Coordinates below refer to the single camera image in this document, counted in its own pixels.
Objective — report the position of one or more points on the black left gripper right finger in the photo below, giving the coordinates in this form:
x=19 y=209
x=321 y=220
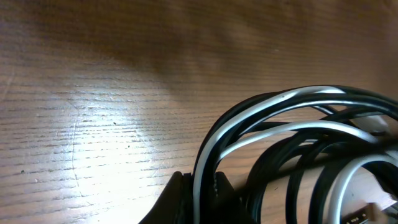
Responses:
x=229 y=209

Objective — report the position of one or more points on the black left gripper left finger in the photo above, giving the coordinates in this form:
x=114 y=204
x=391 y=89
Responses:
x=175 y=203

